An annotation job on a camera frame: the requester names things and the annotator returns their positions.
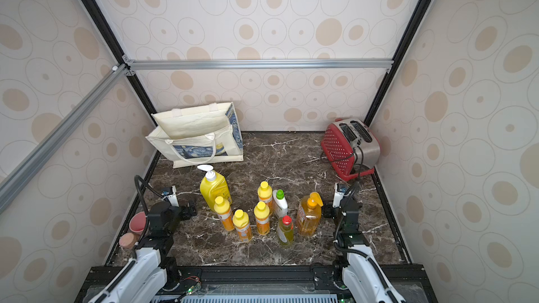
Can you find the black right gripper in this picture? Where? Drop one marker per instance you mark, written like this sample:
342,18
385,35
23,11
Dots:
331,210

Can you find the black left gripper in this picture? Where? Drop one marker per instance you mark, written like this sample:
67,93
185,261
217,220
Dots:
185,210

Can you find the orange pump dish soap bottle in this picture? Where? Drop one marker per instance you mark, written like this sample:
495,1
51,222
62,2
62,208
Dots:
309,214

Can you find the orange bottle yellow cap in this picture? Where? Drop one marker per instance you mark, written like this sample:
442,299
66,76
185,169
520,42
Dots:
242,225
265,194
262,214
223,210

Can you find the yellow pump dish soap bottle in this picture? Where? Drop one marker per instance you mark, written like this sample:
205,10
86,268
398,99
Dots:
213,185

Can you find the cream starry night tote bag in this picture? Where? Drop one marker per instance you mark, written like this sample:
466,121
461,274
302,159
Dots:
207,134

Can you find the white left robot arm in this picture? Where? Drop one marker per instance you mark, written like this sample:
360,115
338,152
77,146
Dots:
150,269

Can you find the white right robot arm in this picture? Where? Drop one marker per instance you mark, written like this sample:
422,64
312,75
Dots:
356,268

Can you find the pink cup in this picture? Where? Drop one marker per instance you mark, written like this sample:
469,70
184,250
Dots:
137,223

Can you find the yellow-green bottle red cap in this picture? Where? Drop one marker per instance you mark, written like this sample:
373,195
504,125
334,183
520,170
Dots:
285,230

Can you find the red and silver toaster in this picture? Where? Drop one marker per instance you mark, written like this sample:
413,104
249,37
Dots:
351,148

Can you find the white bottle green cap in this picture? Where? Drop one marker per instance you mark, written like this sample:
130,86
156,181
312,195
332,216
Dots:
280,204

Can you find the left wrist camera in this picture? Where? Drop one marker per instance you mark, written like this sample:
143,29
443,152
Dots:
170,194

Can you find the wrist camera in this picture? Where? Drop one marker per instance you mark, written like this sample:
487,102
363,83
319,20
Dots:
340,190
170,194

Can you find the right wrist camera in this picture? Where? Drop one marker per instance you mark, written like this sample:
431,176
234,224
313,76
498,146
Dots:
340,190

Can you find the black base frame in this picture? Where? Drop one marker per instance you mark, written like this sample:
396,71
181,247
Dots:
411,281

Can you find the silver left side rail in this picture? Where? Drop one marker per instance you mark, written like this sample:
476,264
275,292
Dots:
34,162

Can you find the silver horizontal back rail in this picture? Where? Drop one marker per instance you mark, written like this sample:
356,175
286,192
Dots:
279,64

